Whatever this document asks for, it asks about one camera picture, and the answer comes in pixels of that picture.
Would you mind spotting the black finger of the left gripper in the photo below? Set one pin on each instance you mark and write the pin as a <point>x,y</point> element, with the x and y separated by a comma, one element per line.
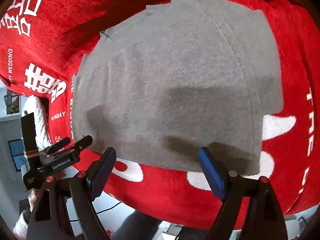
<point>57,146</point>
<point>80,145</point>

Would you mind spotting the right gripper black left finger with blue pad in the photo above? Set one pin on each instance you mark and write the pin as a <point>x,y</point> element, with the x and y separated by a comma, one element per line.
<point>50,219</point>

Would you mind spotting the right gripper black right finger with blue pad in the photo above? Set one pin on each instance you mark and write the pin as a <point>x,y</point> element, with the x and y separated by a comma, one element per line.
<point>264,218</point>

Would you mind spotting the grey knitted garment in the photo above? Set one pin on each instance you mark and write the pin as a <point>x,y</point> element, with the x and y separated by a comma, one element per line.
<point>179,76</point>

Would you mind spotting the blue framed picture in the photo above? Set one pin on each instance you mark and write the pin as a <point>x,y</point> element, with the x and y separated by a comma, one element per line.
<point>16,148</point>

